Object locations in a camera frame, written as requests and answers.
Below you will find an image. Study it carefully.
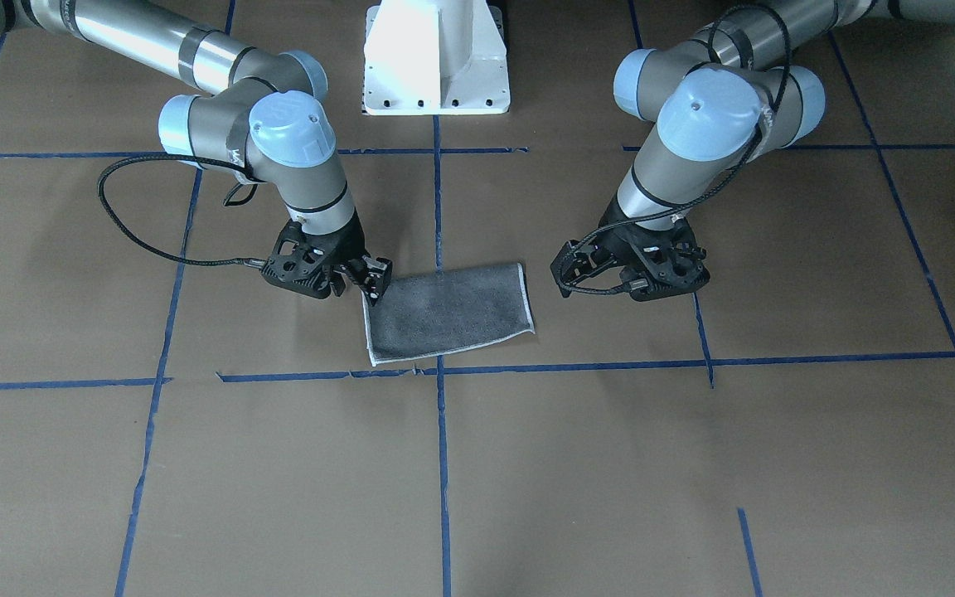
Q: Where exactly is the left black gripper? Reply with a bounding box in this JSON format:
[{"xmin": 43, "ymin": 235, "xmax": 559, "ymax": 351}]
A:
[{"xmin": 550, "ymin": 207, "xmax": 652, "ymax": 287}]

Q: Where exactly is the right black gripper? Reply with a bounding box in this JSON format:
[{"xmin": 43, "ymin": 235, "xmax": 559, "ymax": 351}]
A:
[{"xmin": 312, "ymin": 214, "xmax": 393, "ymax": 307}]

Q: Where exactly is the pink towel white trim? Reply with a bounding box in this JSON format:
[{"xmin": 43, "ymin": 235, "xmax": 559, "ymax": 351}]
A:
[{"xmin": 364, "ymin": 262, "xmax": 535, "ymax": 366}]

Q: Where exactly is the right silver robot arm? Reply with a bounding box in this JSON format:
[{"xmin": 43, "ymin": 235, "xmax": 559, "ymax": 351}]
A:
[{"xmin": 0, "ymin": 1, "xmax": 393, "ymax": 305}]

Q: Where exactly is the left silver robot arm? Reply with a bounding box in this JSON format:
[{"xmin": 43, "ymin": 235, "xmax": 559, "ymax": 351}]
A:
[{"xmin": 550, "ymin": 1, "xmax": 955, "ymax": 301}]

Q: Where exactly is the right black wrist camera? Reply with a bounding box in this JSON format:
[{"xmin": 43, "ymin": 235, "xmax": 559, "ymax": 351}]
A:
[{"xmin": 260, "ymin": 221, "xmax": 332, "ymax": 299}]

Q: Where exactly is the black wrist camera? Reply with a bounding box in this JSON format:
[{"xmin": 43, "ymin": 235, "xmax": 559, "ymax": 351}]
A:
[
  {"xmin": 620, "ymin": 218, "xmax": 711, "ymax": 302},
  {"xmin": 260, "ymin": 221, "xmax": 332, "ymax": 299}
]

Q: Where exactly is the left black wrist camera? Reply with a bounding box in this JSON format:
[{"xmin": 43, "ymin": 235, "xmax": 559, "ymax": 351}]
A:
[{"xmin": 620, "ymin": 218, "xmax": 711, "ymax": 302}]

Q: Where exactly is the white mounting post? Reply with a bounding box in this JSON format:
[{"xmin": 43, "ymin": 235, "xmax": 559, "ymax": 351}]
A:
[{"xmin": 361, "ymin": 1, "xmax": 511, "ymax": 116}]

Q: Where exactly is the black camera cable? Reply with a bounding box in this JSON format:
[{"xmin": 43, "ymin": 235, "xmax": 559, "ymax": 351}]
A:
[
  {"xmin": 97, "ymin": 154, "xmax": 279, "ymax": 269},
  {"xmin": 556, "ymin": 4, "xmax": 793, "ymax": 298}
]

